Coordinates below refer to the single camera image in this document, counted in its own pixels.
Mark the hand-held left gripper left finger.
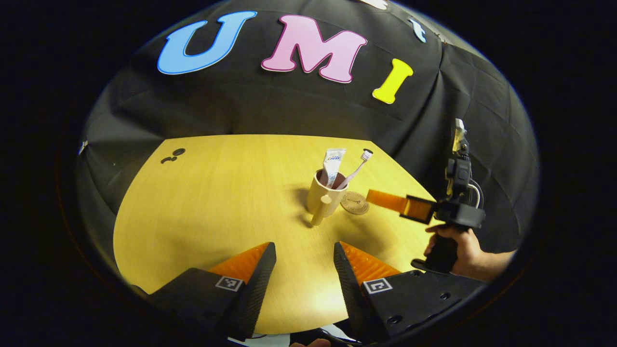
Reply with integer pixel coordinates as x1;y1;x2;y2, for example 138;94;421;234
133;242;278;340

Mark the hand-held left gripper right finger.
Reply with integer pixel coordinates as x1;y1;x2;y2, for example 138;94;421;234
334;241;487;343

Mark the round brown coaster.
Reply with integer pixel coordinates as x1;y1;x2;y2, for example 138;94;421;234
340;191;370;215

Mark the white toothbrush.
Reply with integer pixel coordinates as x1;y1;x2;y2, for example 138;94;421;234
336;149;374;190

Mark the white toothpaste tube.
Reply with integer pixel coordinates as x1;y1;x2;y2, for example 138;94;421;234
323;148;347;188

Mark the beige cup with wooden handle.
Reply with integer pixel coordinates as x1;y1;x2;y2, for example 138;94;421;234
307;169;349;227

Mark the wooden desktop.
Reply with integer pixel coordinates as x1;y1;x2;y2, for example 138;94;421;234
113;134;440;335

